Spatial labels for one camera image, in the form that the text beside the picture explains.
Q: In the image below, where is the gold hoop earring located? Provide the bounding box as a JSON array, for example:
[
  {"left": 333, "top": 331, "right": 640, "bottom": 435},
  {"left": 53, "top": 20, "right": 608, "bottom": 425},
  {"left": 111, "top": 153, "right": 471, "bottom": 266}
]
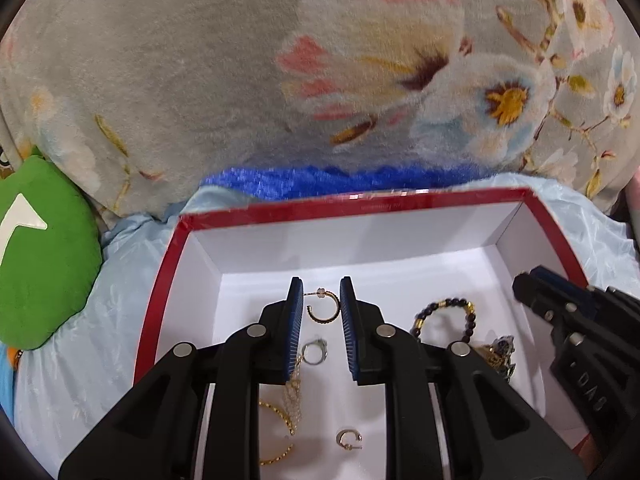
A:
[{"left": 305, "top": 287, "right": 342, "bottom": 325}]

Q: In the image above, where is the silver stone ring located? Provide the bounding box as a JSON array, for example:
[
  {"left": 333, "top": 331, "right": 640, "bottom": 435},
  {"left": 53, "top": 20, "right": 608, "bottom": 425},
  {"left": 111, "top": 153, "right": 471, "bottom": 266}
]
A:
[{"left": 300, "top": 337, "right": 330, "bottom": 366}]

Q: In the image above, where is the pearl gold chain bracelet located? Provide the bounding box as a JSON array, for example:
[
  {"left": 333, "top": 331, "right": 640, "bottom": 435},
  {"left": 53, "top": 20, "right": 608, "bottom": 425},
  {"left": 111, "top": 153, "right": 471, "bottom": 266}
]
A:
[{"left": 280, "top": 353, "right": 305, "bottom": 436}]

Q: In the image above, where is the gold metal watch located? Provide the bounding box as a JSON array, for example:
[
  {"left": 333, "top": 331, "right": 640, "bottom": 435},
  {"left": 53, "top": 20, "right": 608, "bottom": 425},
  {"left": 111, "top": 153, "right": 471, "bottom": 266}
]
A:
[{"left": 474, "top": 335, "right": 515, "bottom": 382}]

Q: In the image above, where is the black gold bead bracelet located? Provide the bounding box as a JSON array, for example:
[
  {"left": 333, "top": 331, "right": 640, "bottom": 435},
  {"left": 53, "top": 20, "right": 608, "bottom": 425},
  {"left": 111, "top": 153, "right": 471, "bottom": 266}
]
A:
[{"left": 409, "top": 297, "right": 478, "bottom": 345}]

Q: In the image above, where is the small gold earring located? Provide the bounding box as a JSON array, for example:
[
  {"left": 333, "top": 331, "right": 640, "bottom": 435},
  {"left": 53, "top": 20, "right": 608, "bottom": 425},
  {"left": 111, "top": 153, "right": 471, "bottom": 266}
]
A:
[{"left": 335, "top": 428, "right": 363, "bottom": 451}]

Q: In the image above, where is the right hand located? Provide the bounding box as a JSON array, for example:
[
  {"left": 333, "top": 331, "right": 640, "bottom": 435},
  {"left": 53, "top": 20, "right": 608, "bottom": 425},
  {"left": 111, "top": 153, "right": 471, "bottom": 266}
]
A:
[{"left": 574, "top": 434, "right": 601, "bottom": 474}]

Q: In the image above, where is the red open gift box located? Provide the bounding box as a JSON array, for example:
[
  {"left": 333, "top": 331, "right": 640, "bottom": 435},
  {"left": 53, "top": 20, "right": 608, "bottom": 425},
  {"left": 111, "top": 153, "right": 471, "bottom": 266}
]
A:
[{"left": 134, "top": 188, "right": 587, "bottom": 479}]

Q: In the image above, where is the blue fuzzy blanket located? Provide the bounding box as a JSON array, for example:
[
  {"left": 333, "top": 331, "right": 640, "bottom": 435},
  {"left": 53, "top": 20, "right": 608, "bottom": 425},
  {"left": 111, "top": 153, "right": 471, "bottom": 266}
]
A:
[{"left": 201, "top": 164, "right": 491, "bottom": 202}]

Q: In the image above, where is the light blue bedsheet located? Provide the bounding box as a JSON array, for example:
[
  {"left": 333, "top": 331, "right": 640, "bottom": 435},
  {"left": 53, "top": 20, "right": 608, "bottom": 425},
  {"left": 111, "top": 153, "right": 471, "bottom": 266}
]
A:
[{"left": 8, "top": 171, "right": 634, "bottom": 480}]

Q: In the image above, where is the green round pillow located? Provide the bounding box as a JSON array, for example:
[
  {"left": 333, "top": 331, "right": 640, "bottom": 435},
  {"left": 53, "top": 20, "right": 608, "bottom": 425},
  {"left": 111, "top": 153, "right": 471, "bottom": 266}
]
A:
[{"left": 1, "top": 155, "right": 102, "bottom": 350}]

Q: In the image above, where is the grey floral blanket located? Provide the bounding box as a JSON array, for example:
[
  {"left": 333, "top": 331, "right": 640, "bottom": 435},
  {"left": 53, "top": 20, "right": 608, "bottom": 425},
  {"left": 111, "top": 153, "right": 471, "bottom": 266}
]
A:
[{"left": 1, "top": 0, "right": 639, "bottom": 221}]

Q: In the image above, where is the colourful cartoon monkey blanket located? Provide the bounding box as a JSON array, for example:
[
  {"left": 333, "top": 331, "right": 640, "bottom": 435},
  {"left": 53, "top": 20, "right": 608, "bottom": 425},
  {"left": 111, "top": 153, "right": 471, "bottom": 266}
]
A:
[{"left": 0, "top": 147, "right": 20, "bottom": 425}]

